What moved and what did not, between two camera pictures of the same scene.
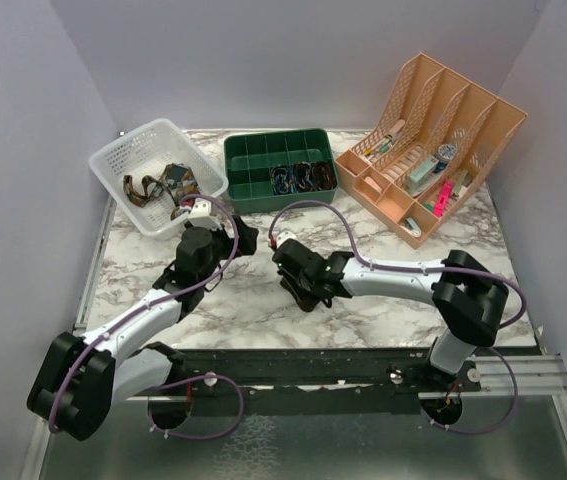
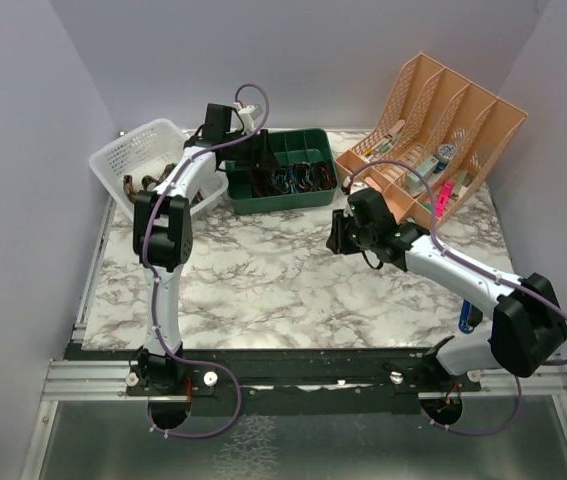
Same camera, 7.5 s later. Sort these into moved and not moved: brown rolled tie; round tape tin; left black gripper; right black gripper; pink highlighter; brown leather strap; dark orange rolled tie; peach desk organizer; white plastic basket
Moved: right black gripper; brown leather strap; left black gripper
Not moved: peach desk organizer; round tape tin; dark orange rolled tie; pink highlighter; brown rolled tie; white plastic basket
